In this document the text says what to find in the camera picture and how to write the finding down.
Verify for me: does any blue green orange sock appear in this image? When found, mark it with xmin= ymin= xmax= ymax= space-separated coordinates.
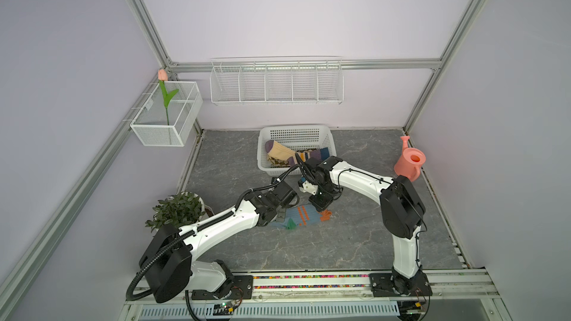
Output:
xmin=269 ymin=204 xmax=324 ymax=230

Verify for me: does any beige purple striped sock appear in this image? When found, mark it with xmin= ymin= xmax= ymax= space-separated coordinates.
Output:
xmin=263 ymin=140 xmax=330 ymax=167

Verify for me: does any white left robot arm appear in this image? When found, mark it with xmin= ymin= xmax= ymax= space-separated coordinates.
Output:
xmin=126 ymin=165 xmax=299 ymax=303

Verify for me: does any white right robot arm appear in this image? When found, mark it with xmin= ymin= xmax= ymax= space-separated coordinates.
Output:
xmin=298 ymin=156 xmax=433 ymax=298

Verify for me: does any white plastic perforated basket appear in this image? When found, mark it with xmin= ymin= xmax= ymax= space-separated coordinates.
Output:
xmin=257 ymin=125 xmax=337 ymax=176

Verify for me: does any green potted plant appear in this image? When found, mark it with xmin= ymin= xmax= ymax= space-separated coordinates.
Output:
xmin=145 ymin=192 xmax=214 ymax=231

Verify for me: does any pink watering can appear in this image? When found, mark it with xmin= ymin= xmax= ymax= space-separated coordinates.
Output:
xmin=394 ymin=136 xmax=426 ymax=182

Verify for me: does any pink artificial tulip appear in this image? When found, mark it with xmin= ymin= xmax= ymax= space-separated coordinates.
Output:
xmin=158 ymin=69 xmax=178 ymax=126

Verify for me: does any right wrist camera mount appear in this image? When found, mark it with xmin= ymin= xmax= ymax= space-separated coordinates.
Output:
xmin=298 ymin=178 xmax=318 ymax=196

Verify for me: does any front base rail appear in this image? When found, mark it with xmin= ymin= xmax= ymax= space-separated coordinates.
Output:
xmin=220 ymin=269 xmax=501 ymax=302

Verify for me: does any white wire wall shelf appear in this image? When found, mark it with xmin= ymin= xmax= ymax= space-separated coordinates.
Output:
xmin=210 ymin=56 xmax=344 ymax=105

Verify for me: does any white wire wall basket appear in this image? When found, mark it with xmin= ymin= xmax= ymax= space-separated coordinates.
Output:
xmin=130 ymin=81 xmax=203 ymax=147

